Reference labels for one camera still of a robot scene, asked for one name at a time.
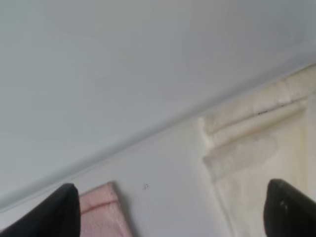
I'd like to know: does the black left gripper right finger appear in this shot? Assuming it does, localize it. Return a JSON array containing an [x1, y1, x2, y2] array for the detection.
[[263, 179, 316, 237]]

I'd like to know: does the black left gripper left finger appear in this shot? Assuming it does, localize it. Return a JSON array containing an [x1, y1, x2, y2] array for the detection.
[[0, 183, 81, 237]]

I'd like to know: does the pink towel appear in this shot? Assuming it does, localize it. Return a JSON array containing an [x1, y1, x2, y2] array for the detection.
[[79, 182, 138, 237]]

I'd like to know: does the cream white towel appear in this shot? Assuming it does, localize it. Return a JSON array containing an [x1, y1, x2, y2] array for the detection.
[[198, 65, 316, 237]]

